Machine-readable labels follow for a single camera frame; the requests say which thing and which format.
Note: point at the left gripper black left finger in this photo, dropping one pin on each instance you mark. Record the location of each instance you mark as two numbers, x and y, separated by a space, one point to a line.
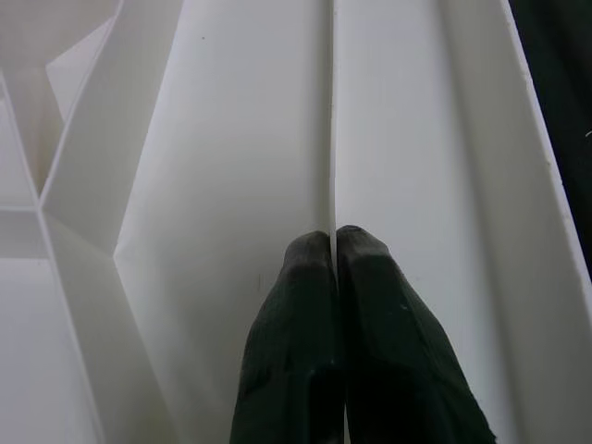
291 347

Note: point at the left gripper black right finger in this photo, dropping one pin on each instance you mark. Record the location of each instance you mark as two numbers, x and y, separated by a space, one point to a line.
393 361

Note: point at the white plastic children table top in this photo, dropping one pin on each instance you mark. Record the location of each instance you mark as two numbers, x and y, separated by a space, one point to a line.
208 139

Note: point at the black table cloth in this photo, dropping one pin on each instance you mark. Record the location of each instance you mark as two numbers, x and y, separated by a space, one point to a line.
564 92

